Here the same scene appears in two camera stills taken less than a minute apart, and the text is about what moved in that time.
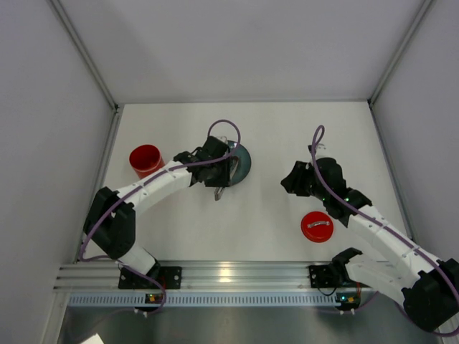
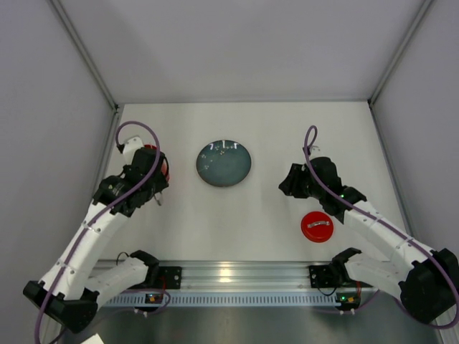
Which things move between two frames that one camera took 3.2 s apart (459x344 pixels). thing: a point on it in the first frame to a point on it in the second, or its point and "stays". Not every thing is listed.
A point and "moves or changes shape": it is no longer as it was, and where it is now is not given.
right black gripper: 296,181 stays
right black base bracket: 323,276 stays
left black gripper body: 222,175 to 156,175
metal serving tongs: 234,162 moves or changes shape
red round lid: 317,226 stays
